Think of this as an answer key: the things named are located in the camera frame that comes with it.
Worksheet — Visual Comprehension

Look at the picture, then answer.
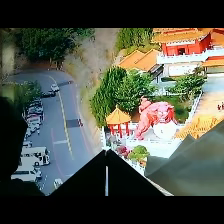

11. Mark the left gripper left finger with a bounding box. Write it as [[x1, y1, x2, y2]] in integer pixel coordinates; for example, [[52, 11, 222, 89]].
[[49, 149, 107, 197]]

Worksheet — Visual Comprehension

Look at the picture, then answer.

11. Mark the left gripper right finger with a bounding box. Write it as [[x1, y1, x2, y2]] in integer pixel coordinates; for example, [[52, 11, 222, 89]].
[[106, 149, 165, 197]]

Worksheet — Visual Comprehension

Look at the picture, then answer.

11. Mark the white garment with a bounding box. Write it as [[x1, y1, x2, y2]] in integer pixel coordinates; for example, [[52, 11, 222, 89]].
[[144, 119, 224, 197]]

